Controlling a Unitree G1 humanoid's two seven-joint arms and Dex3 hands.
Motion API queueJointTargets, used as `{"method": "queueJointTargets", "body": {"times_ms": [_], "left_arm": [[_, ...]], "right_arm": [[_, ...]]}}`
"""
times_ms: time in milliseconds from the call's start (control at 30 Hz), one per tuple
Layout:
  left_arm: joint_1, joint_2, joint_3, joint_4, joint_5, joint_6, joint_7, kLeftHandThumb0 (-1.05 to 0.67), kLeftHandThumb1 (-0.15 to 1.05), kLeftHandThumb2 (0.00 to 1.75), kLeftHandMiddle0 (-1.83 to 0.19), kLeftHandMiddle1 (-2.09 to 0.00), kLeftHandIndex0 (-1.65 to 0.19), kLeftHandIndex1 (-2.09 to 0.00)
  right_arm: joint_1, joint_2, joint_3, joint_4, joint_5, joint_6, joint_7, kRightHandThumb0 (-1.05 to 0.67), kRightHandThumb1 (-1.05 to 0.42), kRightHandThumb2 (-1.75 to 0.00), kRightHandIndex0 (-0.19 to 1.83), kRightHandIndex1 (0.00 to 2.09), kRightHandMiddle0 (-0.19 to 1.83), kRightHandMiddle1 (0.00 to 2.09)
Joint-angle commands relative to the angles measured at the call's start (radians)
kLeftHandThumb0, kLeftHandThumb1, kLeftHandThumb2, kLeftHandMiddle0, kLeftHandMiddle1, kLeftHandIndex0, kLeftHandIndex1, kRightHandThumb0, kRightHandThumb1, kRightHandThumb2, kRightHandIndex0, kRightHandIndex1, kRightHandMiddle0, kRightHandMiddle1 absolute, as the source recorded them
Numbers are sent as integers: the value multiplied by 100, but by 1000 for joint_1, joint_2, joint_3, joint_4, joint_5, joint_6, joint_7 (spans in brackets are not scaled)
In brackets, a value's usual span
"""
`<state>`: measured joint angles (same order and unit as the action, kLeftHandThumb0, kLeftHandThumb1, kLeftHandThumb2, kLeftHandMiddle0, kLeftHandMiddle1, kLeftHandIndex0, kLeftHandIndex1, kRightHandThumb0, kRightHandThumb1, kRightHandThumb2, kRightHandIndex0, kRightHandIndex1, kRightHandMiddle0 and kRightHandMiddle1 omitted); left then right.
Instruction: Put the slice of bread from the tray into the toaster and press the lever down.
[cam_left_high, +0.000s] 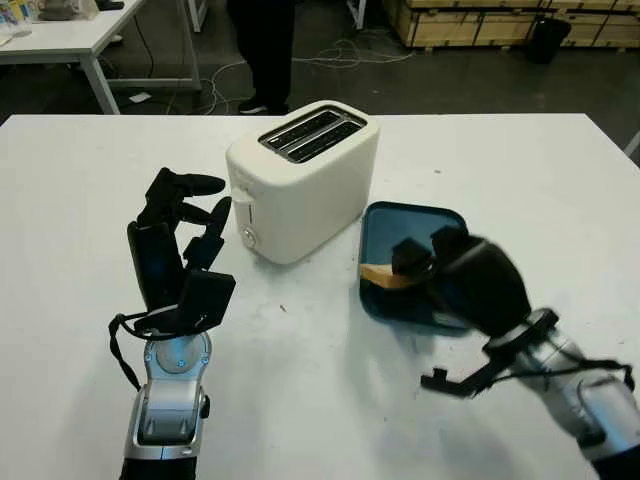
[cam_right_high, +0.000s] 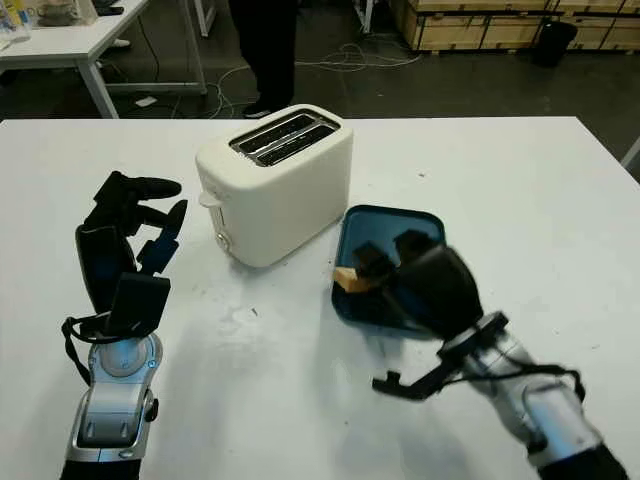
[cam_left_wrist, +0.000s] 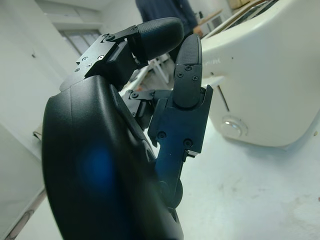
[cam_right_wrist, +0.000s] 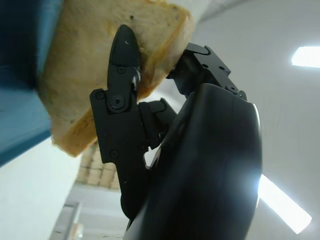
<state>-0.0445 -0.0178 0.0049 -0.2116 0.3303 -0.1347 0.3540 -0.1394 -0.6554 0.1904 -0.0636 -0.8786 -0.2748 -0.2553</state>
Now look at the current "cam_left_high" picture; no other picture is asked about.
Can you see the black flat device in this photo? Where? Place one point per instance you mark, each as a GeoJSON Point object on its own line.
{"type": "Point", "coordinates": [109, 3]}

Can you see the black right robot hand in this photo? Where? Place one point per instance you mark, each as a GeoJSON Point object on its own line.
{"type": "Point", "coordinates": [485, 285]}

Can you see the white table frame leg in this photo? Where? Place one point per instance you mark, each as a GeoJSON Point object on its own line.
{"type": "Point", "coordinates": [356, 12]}

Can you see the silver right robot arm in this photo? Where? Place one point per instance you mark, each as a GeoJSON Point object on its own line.
{"type": "Point", "coordinates": [565, 400]}

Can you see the cream white two-slot toaster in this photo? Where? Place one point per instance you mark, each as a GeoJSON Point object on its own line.
{"type": "Point", "coordinates": [310, 200]}

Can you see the cream toaster lever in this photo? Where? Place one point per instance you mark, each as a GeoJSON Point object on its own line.
{"type": "Point", "coordinates": [244, 194]}

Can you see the slice of brown bread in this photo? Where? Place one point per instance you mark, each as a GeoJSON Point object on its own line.
{"type": "Point", "coordinates": [380, 275]}

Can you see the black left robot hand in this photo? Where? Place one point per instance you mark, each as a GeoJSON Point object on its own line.
{"type": "Point", "coordinates": [152, 260]}

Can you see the white background table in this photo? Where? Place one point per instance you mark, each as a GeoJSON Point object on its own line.
{"type": "Point", "coordinates": [75, 35]}

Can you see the colourful printed package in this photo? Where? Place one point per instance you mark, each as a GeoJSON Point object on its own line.
{"type": "Point", "coordinates": [15, 17]}

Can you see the wooden crate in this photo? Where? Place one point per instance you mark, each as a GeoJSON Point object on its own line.
{"type": "Point", "coordinates": [450, 25]}

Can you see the person in dark clothes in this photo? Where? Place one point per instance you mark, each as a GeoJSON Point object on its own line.
{"type": "Point", "coordinates": [265, 50]}

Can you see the grey bundle in clear bag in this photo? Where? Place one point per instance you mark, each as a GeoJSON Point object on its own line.
{"type": "Point", "coordinates": [65, 10]}

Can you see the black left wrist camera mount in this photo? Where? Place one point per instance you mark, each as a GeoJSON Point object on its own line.
{"type": "Point", "coordinates": [207, 295]}

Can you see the white furniture leg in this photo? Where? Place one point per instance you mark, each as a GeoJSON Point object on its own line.
{"type": "Point", "coordinates": [632, 147]}

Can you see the black trash bin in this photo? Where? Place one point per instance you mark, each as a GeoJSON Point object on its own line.
{"type": "Point", "coordinates": [550, 40]}

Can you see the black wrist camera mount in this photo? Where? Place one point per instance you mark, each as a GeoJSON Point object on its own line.
{"type": "Point", "coordinates": [207, 295]}
{"type": "Point", "coordinates": [450, 385]}

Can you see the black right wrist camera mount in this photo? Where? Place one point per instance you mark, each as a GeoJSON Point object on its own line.
{"type": "Point", "coordinates": [450, 385]}

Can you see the white paper sheet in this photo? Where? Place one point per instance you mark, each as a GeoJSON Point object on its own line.
{"type": "Point", "coordinates": [140, 98]}

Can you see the blue rectangular tray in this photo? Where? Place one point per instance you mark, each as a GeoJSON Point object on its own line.
{"type": "Point", "coordinates": [390, 225]}

